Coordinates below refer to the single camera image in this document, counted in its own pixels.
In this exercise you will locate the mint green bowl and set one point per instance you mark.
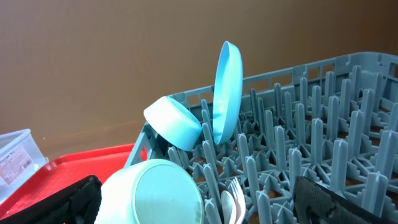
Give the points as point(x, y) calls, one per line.
point(154, 191)

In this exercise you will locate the white plastic fork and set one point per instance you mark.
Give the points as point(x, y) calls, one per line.
point(239, 199)

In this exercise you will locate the light blue plate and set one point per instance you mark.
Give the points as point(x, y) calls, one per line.
point(227, 94)

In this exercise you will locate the white plastic spoon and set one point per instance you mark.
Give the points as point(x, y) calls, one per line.
point(228, 207)

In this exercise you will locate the light blue small bowl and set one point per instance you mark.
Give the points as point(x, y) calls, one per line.
point(174, 122)

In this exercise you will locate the clear plastic bin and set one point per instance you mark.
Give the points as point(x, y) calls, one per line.
point(20, 160)

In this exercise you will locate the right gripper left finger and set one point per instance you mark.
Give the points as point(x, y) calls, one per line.
point(78, 203)

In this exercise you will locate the grey dishwasher rack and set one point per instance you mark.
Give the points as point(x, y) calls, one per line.
point(333, 121)

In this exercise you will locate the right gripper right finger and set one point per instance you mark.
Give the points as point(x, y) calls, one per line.
point(313, 203)

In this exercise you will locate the red serving tray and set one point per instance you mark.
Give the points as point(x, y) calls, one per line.
point(64, 171)

